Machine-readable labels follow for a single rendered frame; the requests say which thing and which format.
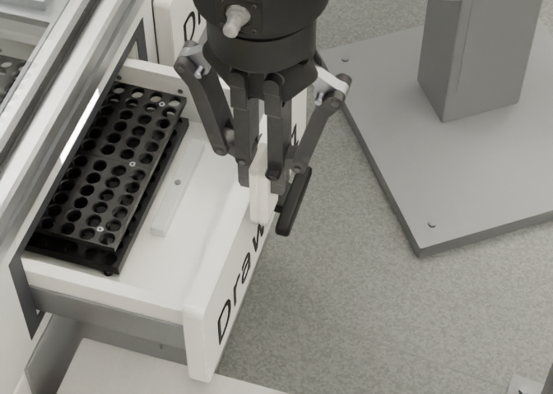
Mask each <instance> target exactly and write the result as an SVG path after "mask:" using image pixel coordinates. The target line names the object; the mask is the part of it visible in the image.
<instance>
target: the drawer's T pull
mask: <svg viewBox="0 0 553 394"><path fill-rule="evenodd" d="M311 174H312V168H311V167H310V166H307V169H306V170H305V172H304V173H303V174H295V177H294V179H293V181H292V183H289V182H288V184H287V186H286V190H285V192H284V193H283V195H282V196H281V195H278V201H277V204H276V207H275V209H274V211H275V212H278V213H281V214H280V215H279V218H278V221H277V223H276V228H275V233H276V234H277V235H280V236H284V237H287V236H289V234H290V232H291V229H292V226H293V224H294V222H295V218H296V216H297V213H298V210H299V209H300V204H301V202H302V200H303V197H304V194H305V191H306V188H307V187H308V184H309V180H310V178H311Z"/></svg>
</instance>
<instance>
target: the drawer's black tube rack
mask: <svg viewBox="0 0 553 394"><path fill-rule="evenodd" d="M117 88H123V89H124V92H122V93H119V94H117V93H114V90H115V89H117ZM136 92H141V93H143V95H142V96H141V97H138V98H135V97H132V94H133V93H136ZM166 95H167V93H165V92H162V91H158V90H152V89H147V88H144V87H140V86H134V85H130V84H126V83H122V82H118V81H114V83H113V85H112V86H111V88H110V90H109V93H108V94H107V95H106V97H105V100H104V102H103V104H102V105H101V106H100V109H99V111H98V113H97V115H96V116H95V118H94V120H93V122H92V124H91V126H90V128H89V129H88V131H87V133H86V135H85V137H84V139H83V141H82V142H81V144H80V146H79V148H78V150H77V152H76V154H75V155H74V157H73V159H72V162H71V164H70V165H69V166H68V168H67V171H66V173H65V174H64V176H63V178H62V180H61V182H60V184H59V185H58V187H57V189H56V191H55V193H54V195H53V197H52V199H51V200H50V202H49V204H48V206H47V208H46V210H45V212H44V214H43V215H42V217H41V219H40V221H39V223H38V224H37V226H36V228H35V231H34V233H33V234H32V235H31V237H30V240H29V242H28V244H27V245H26V247H25V249H24V250H26V251H29V252H33V253H38V254H41V255H45V256H48V257H53V258H57V259H60V260H64V261H67V262H72V263H76V264H79V265H83V266H86V267H91V268H95V269H98V270H102V271H104V274H105V275H106V276H112V275H113V273H114V274H117V275H119V274H120V272H121V270H122V269H123V265H124V263H125V262H126V260H127V258H128V255H129V253H130V251H131V249H132V246H133V245H134V243H135V240H136V238H137V236H138V234H139V232H140V230H141V227H142V225H143V223H144V221H145V219H146V216H147V214H148V212H149V210H150V209H151V206H152V203H153V201H154V200H155V198H156V195H157V193H158V192H159V189H160V186H161V184H162V183H163V181H164V179H165V176H166V174H167V172H168V170H169V168H170V165H171V163H172V161H173V159H174V157H175V155H176V152H177V150H178V149H179V146H180V144H181V142H182V140H183V138H184V135H185V133H186V131H187V130H188V126H189V123H188V118H183V117H179V120H178V122H177V124H176V126H175V128H174V130H173V132H172V134H171V136H170V139H169V141H168V143H167V145H166V147H165V149H164V151H163V153H162V155H161V157H160V160H159V162H158V164H157V166H156V168H155V170H154V172H153V174H152V176H151V179H150V181H149V183H148V184H147V186H146V189H145V191H144V193H143V195H142V198H141V200H140V202H139V203H138V205H137V208H136V210H135V212H134V214H133V216H132V219H131V220H130V222H129V224H128V227H127V229H126V231H125V233H124V235H123V237H122V239H121V241H120V243H119V246H118V248H117V250H116V252H115V253H114V252H110V251H107V250H104V249H100V248H95V246H94V242H95V239H96V237H97V235H98V233H99V232H102V231H103V230H104V228H103V227H102V225H103V223H104V221H105V218H106V216H107V215H108V213H109V210H110V208H111V206H112V205H113V203H114V200H115V198H116V197H117V195H118V193H119V190H120V188H121V187H122V185H123V182H124V180H125V178H126V177H127V175H128V172H129V170H130V169H131V167H133V166H135V165H136V163H135V162H133V161H134V160H135V158H136V156H137V153H138V152H139V150H140V148H141V146H142V143H143V142H144V140H145V138H146V135H147V133H148V132H149V130H150V128H151V125H152V124H153V122H154V120H155V118H156V115H157V114H158V112H159V110H160V107H162V106H165V103H164V102H163V101H164V99H165V97H166ZM155 96H158V97H161V100H160V101H158V102H152V101H150V99H151V98H152V97H155ZM111 99H116V100H118V102H116V101H112V100H111ZM131 103H134V104H137V106H133V105H130V104H131ZM147 108H154V109H156V111H155V110H150V109H147ZM136 166H139V167H143V168H147V169H152V168H148V167H145V166H141V165H136Z"/></svg>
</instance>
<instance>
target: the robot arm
mask: <svg viewBox="0 0 553 394"><path fill-rule="evenodd" d="M328 1H329V0H193V3H194V6H195V7H196V8H197V11H198V12H199V13H200V15H201V16H202V17H203V18H204V19H205V20H206V23H207V41H206V42H205V44H198V43H197V42H195V41H193V40H187V41H185V43H184V46H183V47H182V49H181V51H180V53H179V56H178V57H177V59H176V61H175V63H174V70H175V71H176V72H177V74H178V75H179V76H180V77H181V79H182V80H183V81H184V82H185V84H186V85H187V86H188V88H189V90H190V93H191V95H192V97H193V101H194V104H195V105H196V108H197V111H198V113H199V116H200V119H201V120H202V124H203V126H204V128H205V131H206V134H207V137H208V139H209V142H210V143H211V148H212V149H213V151H214V152H215V153H216V154H217V155H220V156H225V155H227V154H228V155H231V156H233V157H234V158H235V162H236V163H237V164H238V182H239V184H240V186H242V187H246V188H249V200H250V221H251V223H253V224H256V225H257V224H260V225H262V226H266V227H267V226H268V225H269V222H270V219H271V218H272V214H273V212H274V209H275V207H276V204H277V201H278V195H281V196H282V195H283V193H284V192H285V190H286V186H287V184H288V182H289V179H290V169H291V170H292V171H293V172H294V173H296V174H303V173H304V172H305V170H306V169H307V166H308V164H309V161H310V159H311V157H312V155H313V153H314V150H315V147H316V145H317V144H318V140H319V138H320V137H321V134H322V132H323V129H324V127H325V125H326V122H327V120H328V118H330V117H331V116H332V115H333V114H335V113H336V112H337V111H338V110H339V109H341V108H342V107H343V105H344V103H345V100H346V96H347V94H348V91H349V89H350V87H351V83H352V79H351V77H350V76H349V75H347V74H345V73H339V74H337V75H336V76H333V75H332V74H331V73H329V72H327V71H326V70H325V69H323V68H322V65H323V62H322V59H321V57H320V55H319V53H318V51H317V49H316V28H317V18H318V17H319V16H320V15H321V14H322V12H323V11H324V9H325V8H326V6H327V4H328ZM217 74H218V75H219V76H220V77H221V79H222V80H223V81H224V82H225V83H226V85H227V86H228V87H229V88H230V107H231V108H233V115H234V118H233V116H232V113H231V112H230V107H229V105H228V102H227V100H226V97H225V93H224V91H223V89H222V86H221V83H220V80H219V77H218V75H217ZM311 84H313V85H314V92H313V96H314V98H315V101H314V103H315V106H314V109H313V111H312V113H311V115H310V118H309V121H308V123H307V125H306V128H305V130H304V133H303V135H302V137H301V139H300V143H299V145H298V146H292V145H291V130H292V98H294V97H295V96H296V95H298V94H299V93H300V92H301V91H303V90H304V89H306V88H307V87H308V86H310V85H311ZM259 100H263V101H264V114H265V115H267V143H263V142H261V143H259V141H260V138H261V136H262V133H261V134H260V135H259ZM258 143H259V145H258Z"/></svg>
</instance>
